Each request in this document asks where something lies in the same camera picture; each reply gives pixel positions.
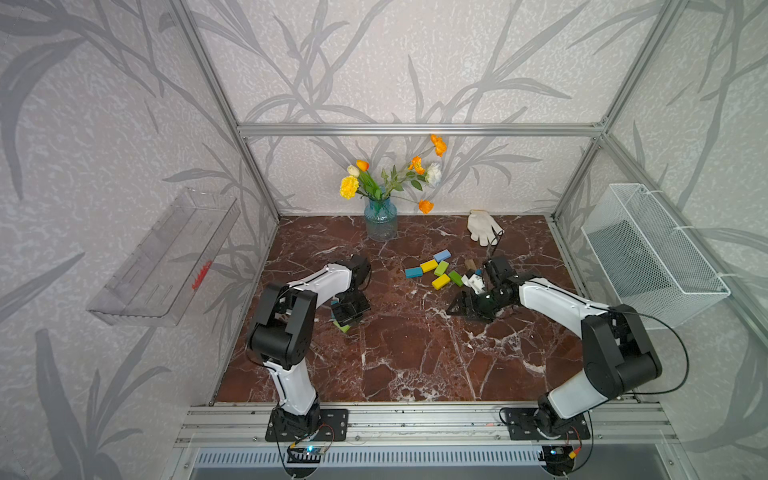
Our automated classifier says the lime green block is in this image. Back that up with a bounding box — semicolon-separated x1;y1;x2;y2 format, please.
333;320;351;334

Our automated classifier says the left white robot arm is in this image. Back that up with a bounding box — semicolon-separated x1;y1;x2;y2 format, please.
245;255;371;438

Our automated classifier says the blue glass vase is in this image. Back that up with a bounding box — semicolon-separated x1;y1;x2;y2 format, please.
364;199;398;242

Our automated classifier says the light blue block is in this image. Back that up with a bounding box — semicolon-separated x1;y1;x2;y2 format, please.
433;249;452;263

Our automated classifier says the left green-lit circuit board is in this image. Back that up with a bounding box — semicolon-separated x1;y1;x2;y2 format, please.
287;444;330;464

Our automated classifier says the dark teal block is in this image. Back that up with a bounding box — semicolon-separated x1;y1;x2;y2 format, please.
405;267;423;279

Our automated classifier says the clear plastic wall shelf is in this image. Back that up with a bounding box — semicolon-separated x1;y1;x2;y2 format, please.
86;187;241;327

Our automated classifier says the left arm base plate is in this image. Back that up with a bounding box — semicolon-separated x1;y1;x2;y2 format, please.
265;406;349;443

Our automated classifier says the right circuit board with connector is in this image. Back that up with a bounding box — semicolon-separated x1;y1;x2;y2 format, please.
539;445;581;477

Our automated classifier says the yellow block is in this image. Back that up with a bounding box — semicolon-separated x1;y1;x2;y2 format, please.
432;274;451;290
420;259;439;273

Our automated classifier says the white work glove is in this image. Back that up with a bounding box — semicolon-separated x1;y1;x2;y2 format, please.
467;210;504;247

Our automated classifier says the white wire mesh basket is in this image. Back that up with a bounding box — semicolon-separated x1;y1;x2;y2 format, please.
581;183;731;329

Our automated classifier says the artificial flower bouquet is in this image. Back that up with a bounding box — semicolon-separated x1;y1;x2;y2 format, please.
339;134;448;214

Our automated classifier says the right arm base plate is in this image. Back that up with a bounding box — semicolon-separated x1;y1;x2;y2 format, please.
499;407;592;441

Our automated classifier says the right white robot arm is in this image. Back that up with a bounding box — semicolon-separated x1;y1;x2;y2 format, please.
446;257;663;439

